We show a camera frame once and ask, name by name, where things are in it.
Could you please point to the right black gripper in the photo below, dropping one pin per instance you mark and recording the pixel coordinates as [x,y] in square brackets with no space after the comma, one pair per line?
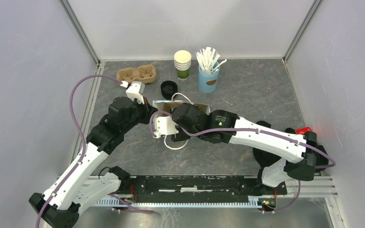
[180,136]

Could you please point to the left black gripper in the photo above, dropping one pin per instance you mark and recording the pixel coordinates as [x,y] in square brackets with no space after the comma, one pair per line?
[148,109]

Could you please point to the white and blue paper bag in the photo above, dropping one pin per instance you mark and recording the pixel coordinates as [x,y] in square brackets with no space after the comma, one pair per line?
[173,108]

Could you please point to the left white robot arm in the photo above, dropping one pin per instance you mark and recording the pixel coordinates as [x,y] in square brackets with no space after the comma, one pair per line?
[65,200]

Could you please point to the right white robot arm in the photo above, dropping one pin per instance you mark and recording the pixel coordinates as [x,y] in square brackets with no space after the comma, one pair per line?
[298,154]

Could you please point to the stack of black lids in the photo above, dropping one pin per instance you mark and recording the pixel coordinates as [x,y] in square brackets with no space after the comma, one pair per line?
[168,89]

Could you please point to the blue straw holder can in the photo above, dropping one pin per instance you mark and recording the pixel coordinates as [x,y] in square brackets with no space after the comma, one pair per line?
[207,82]

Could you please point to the stack of paper cups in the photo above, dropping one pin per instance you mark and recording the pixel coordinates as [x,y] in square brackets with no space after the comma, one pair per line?
[182,63]

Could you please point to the red emergency button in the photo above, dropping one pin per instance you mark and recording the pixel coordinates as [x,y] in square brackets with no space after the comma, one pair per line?
[303,130]

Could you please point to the black cloth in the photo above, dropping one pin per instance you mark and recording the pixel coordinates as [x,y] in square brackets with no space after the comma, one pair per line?
[265,159]

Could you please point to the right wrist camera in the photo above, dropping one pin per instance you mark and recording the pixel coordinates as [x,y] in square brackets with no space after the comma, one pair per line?
[164,126]

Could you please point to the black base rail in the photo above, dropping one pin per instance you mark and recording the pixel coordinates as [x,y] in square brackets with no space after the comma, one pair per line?
[196,189]

